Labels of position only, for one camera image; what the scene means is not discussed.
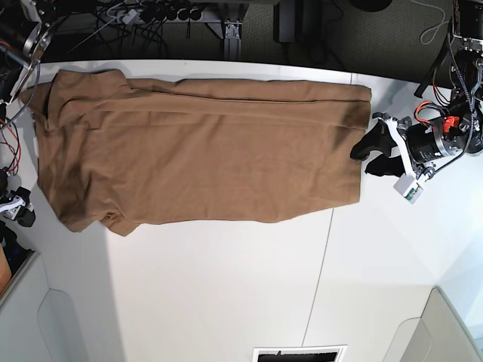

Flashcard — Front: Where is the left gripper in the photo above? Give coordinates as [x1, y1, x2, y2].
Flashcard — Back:
[349, 111, 483, 186]

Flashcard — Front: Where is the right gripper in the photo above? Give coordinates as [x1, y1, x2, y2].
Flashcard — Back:
[1, 186, 36, 227]

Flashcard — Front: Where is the brown t-shirt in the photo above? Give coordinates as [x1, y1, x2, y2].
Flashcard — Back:
[20, 69, 371, 236]

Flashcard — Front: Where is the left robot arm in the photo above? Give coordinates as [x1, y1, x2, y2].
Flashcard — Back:
[350, 1, 482, 182]

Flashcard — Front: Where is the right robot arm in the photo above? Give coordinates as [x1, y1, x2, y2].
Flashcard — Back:
[1, 1, 57, 227]

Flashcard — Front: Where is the black power adapter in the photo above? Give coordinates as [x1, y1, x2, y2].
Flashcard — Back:
[273, 0, 300, 43]

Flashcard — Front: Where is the white bin right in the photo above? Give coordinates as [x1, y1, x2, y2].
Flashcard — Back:
[384, 287, 482, 362]

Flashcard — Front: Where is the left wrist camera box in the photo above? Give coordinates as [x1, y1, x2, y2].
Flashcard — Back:
[394, 173, 424, 204]

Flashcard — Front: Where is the aluminium frame post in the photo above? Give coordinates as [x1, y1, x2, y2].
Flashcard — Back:
[223, 22, 242, 62]

